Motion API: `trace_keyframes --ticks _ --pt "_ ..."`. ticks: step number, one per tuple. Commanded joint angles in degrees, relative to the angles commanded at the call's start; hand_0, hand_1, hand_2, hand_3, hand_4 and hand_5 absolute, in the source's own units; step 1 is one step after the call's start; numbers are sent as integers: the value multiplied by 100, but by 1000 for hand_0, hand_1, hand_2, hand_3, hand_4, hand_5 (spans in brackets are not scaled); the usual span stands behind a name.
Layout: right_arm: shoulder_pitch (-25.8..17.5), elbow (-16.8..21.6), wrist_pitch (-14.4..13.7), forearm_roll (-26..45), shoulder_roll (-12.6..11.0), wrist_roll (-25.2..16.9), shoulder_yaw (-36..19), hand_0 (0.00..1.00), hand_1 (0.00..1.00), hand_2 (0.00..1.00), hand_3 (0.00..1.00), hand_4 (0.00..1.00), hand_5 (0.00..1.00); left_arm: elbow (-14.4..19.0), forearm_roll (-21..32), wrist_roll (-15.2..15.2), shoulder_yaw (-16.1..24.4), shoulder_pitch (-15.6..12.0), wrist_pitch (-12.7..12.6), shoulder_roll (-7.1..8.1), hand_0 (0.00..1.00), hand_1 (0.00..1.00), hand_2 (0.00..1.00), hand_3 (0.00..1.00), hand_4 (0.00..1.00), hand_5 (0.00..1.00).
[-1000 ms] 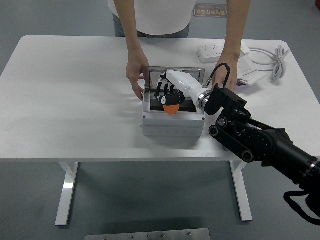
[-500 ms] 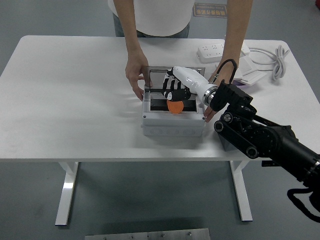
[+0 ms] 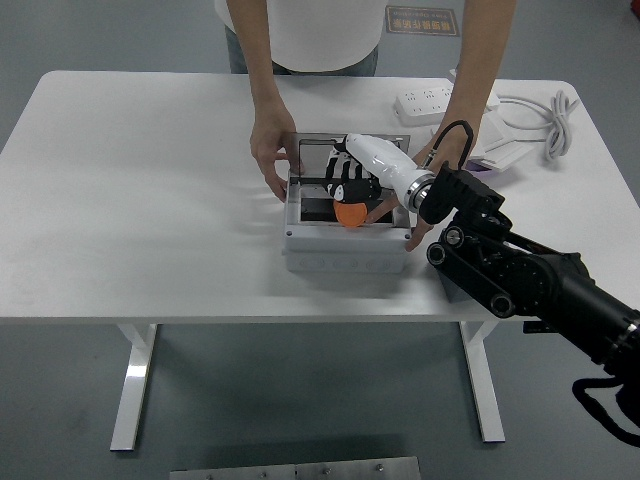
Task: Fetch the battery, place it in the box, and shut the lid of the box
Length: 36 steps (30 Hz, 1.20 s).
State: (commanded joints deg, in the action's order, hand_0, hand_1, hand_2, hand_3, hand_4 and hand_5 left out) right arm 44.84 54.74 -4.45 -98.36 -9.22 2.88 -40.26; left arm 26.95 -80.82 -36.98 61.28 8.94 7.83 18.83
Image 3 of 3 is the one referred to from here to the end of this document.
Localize person's left hand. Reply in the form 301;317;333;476
364;134;474;254

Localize person's right hand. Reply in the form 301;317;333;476
249;110;300;204

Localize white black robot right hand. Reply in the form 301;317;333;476
324;132;432;205

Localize orange cylindrical battery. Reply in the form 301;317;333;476
333;199;370;230

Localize grey plastic enclosure box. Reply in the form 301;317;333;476
281;172;414;274

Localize white flat cover panel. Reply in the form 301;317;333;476
469;137;535;174

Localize white power strip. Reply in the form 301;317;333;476
392;85;501;126

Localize person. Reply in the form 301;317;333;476
214;0;381;79

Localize brown floor sign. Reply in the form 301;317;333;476
383;4;460;37

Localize grey cube holder block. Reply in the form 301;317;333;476
434;267;472;305

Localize white table leg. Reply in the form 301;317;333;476
459;321;506;444
109;323;159;452

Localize white wall switch panel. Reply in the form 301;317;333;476
482;112;510;147

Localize white power cord with plug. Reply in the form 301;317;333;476
447;67;581;164

